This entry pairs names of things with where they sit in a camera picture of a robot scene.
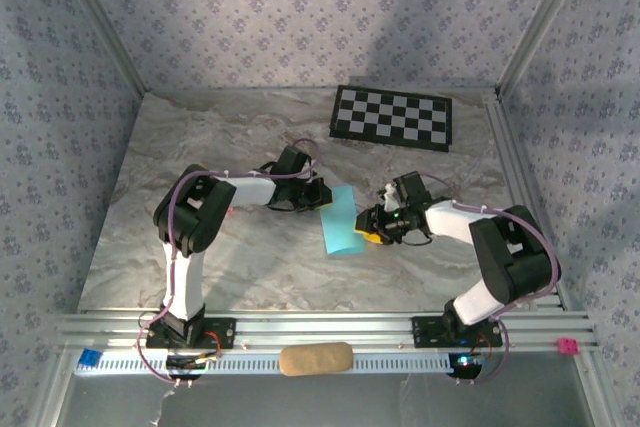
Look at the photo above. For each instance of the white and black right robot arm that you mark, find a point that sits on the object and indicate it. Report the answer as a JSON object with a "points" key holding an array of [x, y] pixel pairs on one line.
{"points": [[450, 222]]}

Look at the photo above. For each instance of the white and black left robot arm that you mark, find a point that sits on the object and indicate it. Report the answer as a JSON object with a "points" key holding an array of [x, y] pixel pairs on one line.
{"points": [[187, 287]]}

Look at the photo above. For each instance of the grey metal sheet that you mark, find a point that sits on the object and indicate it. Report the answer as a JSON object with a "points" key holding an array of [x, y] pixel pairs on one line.
{"points": [[300, 402]]}

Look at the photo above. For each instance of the black and white checkerboard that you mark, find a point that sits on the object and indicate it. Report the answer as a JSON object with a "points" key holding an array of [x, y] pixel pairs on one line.
{"points": [[390, 117]]}

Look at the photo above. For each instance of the tan oval cork block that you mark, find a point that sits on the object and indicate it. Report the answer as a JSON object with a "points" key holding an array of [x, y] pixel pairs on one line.
{"points": [[315, 359]]}

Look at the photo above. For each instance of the black round circuit board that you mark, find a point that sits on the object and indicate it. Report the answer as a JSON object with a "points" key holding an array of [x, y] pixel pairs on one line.
{"points": [[465, 367], [182, 369]]}

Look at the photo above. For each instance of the small pink block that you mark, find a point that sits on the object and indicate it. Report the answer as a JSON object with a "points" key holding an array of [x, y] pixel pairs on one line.
{"points": [[568, 346]]}

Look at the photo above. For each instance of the small blue block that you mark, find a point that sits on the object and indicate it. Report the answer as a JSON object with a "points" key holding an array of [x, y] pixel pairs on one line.
{"points": [[90, 357]]}

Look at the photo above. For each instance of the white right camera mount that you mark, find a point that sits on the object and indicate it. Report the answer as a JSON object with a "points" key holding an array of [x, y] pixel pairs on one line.
{"points": [[391, 199]]}

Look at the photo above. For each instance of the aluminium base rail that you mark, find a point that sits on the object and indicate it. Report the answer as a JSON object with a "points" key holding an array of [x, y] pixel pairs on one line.
{"points": [[320, 329]]}

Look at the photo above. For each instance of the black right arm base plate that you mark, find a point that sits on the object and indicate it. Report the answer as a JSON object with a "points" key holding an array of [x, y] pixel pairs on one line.
{"points": [[425, 332]]}

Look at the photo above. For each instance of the aluminium side rail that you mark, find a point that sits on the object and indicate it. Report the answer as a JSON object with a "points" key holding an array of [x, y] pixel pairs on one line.
{"points": [[520, 187]]}

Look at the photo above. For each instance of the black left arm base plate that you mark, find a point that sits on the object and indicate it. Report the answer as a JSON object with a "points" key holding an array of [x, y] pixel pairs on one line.
{"points": [[225, 334]]}

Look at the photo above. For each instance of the aluminium frame post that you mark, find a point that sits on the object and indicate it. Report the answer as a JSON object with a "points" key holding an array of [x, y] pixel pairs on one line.
{"points": [[100, 22], [545, 17]]}

